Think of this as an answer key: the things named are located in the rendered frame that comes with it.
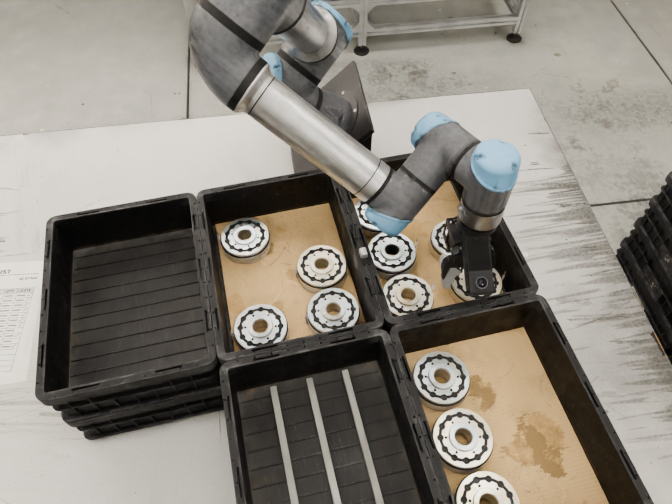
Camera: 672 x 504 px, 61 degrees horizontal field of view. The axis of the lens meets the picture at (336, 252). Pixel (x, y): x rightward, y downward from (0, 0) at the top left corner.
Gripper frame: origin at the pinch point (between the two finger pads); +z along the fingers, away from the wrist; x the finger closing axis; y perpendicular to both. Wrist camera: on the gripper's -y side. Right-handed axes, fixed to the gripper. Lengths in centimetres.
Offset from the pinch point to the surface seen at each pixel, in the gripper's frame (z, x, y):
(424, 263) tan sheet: 2.0, 5.6, 7.7
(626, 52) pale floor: 85, -152, 178
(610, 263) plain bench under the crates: 15.1, -42.3, 10.3
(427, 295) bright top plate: -0.8, 7.4, -1.7
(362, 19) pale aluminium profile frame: 66, -13, 195
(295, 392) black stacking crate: 2.1, 35.3, -17.1
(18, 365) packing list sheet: 15, 94, 1
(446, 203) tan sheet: 2.0, -3.0, 23.3
